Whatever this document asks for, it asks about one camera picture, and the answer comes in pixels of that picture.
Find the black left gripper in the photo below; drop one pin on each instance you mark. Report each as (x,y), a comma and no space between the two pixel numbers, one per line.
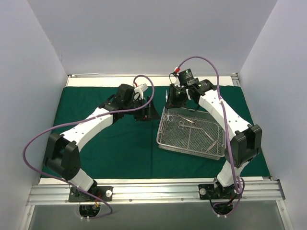
(147,109)

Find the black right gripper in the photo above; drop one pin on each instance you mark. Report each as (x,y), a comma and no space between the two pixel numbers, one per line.
(172,95)

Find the metal mesh instrument tray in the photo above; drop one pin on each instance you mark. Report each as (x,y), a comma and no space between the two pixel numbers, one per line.
(208,143)

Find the green surgical drape cloth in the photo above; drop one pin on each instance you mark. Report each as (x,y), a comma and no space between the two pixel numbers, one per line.
(127,149)

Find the silver surgical scissors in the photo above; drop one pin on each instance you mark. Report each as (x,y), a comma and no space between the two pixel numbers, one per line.
(167,99)

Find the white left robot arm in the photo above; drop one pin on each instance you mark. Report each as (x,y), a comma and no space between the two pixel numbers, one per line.
(62,154)

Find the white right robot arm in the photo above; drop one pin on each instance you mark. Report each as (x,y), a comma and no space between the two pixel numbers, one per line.
(243,140)

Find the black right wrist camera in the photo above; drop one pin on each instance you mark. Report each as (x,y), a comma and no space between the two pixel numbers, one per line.
(185,77)

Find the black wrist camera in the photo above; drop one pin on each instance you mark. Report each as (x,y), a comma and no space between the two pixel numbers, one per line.
(124,93)
(185,77)

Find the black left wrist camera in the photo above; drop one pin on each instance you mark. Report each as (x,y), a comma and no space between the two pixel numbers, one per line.
(124,93)

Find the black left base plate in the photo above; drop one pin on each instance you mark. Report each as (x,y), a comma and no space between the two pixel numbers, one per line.
(103,192)

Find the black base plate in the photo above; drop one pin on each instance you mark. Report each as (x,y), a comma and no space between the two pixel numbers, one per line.
(215,191)
(103,192)

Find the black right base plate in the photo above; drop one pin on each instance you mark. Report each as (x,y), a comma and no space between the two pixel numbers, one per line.
(215,191)

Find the aluminium frame rail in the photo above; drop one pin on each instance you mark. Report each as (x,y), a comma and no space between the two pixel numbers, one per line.
(147,191)

